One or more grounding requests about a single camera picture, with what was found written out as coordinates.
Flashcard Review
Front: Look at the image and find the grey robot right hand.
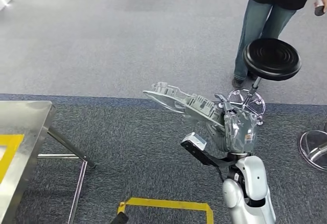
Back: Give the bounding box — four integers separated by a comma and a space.
214, 93, 258, 155

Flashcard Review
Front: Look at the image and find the black round swivel stool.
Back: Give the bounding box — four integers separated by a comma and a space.
227, 38, 302, 126

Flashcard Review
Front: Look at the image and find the person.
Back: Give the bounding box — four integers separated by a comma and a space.
232, 0, 327, 89

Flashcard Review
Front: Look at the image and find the grey plastic wheel hubcap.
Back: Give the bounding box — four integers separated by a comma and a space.
142, 82, 228, 129

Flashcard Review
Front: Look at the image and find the yellow floor tape square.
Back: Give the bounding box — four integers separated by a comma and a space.
117, 197, 214, 224

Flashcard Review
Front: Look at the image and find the yellow bench tape frame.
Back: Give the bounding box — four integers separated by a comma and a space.
0, 134, 25, 184

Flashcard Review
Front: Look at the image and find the black left wrist camera bracket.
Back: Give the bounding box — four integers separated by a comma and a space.
110, 211, 130, 224

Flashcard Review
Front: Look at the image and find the chrome stanchion post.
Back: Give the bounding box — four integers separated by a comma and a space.
298, 130, 327, 173

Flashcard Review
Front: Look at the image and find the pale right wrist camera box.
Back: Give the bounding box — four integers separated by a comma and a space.
181, 132, 208, 152

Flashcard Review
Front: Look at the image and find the steel workbench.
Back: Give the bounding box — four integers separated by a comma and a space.
0, 101, 97, 224

